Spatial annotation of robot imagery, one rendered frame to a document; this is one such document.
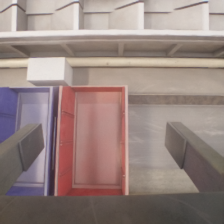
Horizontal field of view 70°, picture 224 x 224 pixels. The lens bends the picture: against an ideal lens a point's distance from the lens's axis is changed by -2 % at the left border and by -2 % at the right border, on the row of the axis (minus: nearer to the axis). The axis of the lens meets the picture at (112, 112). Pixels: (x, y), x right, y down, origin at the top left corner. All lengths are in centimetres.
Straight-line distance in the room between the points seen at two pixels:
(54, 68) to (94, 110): 19
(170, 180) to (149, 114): 24
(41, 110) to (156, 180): 48
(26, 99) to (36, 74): 13
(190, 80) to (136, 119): 25
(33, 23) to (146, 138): 52
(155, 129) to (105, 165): 21
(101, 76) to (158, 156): 35
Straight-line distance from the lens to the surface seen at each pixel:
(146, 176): 61
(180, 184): 65
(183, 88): 66
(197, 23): 54
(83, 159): 60
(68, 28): 51
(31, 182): 67
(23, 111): 68
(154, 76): 64
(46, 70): 57
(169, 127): 16
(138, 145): 59
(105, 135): 58
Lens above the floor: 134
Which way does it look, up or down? 82 degrees down
